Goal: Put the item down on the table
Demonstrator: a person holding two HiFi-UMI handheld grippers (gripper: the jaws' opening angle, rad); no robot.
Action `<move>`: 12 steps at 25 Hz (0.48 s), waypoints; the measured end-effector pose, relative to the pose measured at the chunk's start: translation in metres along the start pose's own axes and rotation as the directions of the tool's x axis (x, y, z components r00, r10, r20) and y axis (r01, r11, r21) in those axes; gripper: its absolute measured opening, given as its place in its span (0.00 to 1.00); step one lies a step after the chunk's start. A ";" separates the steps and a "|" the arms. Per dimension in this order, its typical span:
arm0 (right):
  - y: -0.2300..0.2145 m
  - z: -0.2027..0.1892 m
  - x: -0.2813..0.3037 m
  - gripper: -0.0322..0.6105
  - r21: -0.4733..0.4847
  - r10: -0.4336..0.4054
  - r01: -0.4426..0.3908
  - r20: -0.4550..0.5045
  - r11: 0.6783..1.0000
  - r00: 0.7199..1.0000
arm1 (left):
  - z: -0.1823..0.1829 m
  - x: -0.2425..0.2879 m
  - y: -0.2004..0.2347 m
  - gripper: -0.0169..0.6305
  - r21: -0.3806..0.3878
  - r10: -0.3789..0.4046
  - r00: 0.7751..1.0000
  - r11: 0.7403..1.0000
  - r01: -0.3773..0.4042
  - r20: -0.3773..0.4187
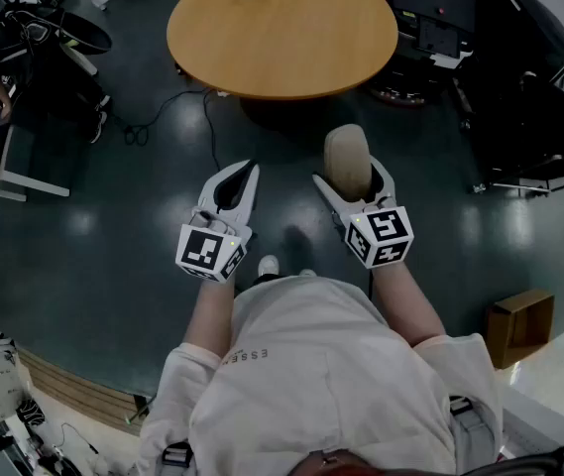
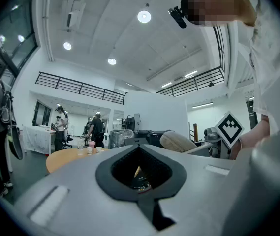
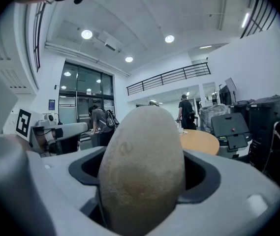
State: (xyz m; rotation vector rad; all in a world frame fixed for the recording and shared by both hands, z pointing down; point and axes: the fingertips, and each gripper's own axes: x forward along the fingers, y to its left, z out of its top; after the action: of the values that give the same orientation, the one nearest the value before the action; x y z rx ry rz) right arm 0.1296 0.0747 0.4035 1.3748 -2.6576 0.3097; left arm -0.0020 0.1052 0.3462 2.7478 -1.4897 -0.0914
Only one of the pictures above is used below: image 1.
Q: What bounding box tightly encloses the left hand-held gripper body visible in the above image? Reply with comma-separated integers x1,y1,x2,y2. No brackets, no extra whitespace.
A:
175,205,255,285

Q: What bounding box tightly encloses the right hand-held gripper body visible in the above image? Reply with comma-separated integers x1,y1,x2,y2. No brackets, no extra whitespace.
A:
337,196,416,271

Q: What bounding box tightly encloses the beige item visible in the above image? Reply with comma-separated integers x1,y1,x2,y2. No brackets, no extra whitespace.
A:
323,123,374,203

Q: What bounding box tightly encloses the person's left forearm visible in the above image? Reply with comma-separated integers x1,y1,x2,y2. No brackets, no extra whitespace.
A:
181,274,239,359

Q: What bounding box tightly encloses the person's right forearm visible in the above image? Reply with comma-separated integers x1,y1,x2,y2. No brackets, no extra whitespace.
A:
369,259,447,349

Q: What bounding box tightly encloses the black wheeled cart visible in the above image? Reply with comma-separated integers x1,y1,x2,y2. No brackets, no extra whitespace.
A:
452,69,564,198

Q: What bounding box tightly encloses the person's white shirt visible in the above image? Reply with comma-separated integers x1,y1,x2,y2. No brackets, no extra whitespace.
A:
136,274,505,476

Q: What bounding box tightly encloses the round wooden table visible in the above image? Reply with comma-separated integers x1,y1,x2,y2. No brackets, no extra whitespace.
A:
166,0,399,101

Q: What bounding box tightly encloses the brown cardboard box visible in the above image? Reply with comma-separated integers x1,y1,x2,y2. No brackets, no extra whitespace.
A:
485,289,556,371

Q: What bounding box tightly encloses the black machine with screen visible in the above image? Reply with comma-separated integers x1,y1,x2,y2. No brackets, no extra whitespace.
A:
391,0,478,70

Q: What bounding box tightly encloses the wooden slatted panel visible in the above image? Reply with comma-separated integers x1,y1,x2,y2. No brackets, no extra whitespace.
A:
15,347,152,436

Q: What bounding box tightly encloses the black round stool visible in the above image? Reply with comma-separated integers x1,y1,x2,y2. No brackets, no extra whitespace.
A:
56,11,114,57

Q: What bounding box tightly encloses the grey white cabinet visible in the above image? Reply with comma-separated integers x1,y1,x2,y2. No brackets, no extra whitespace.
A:
0,120,71,203

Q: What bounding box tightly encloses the black floor cable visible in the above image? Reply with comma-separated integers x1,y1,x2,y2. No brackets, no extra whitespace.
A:
123,88,224,172

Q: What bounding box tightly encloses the grey backpack strap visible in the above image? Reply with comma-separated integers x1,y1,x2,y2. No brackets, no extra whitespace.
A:
161,440,194,469
448,395,484,433

